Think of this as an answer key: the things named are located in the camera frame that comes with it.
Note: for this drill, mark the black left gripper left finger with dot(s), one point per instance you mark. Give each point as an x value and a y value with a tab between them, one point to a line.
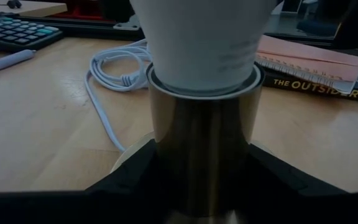
104	202

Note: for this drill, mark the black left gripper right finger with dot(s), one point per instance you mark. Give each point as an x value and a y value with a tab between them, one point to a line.
275	199

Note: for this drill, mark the brass lamp socket base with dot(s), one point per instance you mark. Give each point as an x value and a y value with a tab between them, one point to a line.
204	130

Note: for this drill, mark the pink spiral notebook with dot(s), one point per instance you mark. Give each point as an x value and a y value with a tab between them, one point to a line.
306	59

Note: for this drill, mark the black desk calculator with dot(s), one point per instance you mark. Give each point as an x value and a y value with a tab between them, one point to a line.
17	31

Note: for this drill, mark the lavender pen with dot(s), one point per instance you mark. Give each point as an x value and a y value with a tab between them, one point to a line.
5	62

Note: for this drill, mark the small black knob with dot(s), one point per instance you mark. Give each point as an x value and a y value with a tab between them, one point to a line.
14	3

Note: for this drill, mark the white lightbulb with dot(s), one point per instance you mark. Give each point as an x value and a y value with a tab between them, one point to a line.
204	40

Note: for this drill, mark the black paperback book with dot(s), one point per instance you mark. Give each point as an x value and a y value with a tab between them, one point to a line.
315	88

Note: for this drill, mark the light wooden desk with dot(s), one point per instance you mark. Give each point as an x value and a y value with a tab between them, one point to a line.
36	7

